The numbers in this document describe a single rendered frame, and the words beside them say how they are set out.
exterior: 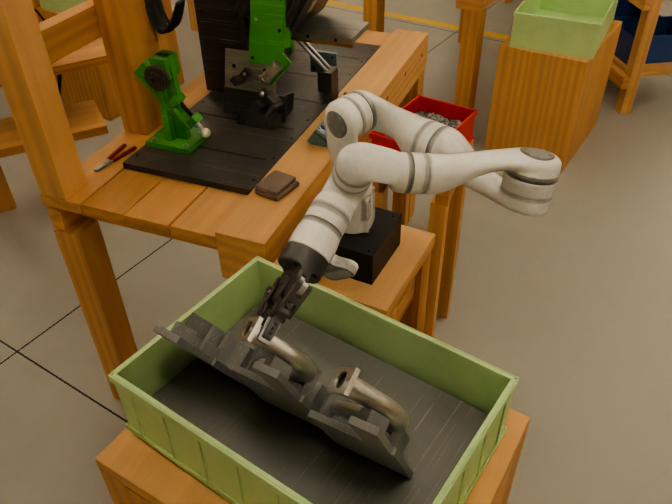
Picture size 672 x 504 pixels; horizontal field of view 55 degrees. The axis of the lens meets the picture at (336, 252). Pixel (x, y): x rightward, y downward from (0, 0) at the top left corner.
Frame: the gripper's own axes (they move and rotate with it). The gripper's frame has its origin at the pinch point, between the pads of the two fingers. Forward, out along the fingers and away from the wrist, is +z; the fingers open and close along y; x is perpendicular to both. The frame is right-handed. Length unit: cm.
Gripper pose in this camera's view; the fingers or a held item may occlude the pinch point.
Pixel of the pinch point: (264, 331)
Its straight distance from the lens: 99.0
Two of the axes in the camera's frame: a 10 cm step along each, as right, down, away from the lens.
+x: 7.7, 5.5, 3.2
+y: 4.5, -1.3, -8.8
